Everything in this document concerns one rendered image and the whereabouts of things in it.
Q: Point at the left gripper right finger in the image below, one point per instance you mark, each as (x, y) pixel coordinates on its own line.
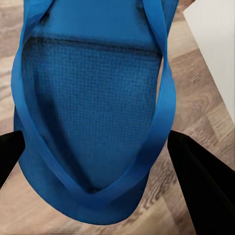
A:
(208, 185)

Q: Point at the sandal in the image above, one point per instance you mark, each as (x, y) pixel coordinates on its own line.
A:
(84, 84)

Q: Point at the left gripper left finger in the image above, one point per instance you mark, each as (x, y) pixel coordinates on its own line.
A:
(12, 145)

